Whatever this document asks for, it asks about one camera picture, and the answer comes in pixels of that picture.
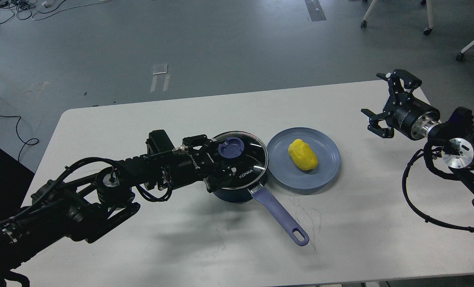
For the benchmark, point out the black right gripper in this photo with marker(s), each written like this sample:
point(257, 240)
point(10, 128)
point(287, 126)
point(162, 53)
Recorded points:
point(406, 112)

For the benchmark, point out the black box at left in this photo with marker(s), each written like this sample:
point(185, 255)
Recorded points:
point(15, 180)

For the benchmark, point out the glass pot lid blue knob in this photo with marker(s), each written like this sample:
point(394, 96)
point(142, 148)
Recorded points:
point(244, 152)

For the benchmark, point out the dark blue saucepan purple handle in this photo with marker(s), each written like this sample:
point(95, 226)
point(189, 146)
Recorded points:
point(260, 193)

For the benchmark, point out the blue round plate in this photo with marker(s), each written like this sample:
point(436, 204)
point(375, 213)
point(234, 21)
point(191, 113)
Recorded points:
point(282, 167)

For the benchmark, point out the yellow potato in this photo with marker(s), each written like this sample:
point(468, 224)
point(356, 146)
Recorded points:
point(302, 155)

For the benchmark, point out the white chair leg with caster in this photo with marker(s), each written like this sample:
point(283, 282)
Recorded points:
point(368, 13)
point(430, 16)

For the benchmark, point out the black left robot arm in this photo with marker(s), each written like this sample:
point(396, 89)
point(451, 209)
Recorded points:
point(94, 195)

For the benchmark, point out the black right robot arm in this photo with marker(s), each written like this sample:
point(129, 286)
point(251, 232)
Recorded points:
point(449, 149)

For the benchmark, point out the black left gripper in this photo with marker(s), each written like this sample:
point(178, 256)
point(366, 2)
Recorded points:
point(189, 164)

